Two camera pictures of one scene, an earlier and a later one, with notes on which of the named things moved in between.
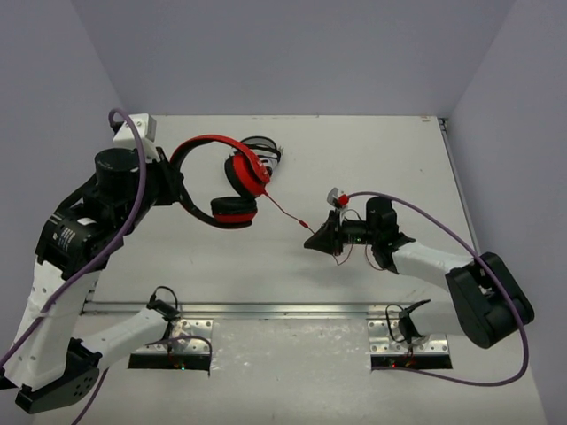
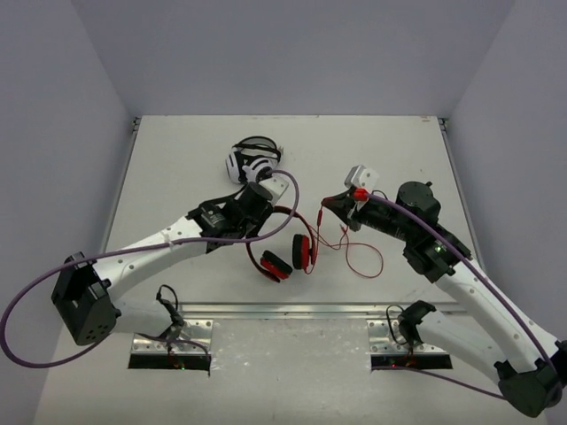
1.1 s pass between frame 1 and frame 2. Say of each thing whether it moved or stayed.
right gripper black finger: moved
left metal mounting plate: stayed
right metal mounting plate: stayed
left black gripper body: moved
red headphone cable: moved
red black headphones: moved
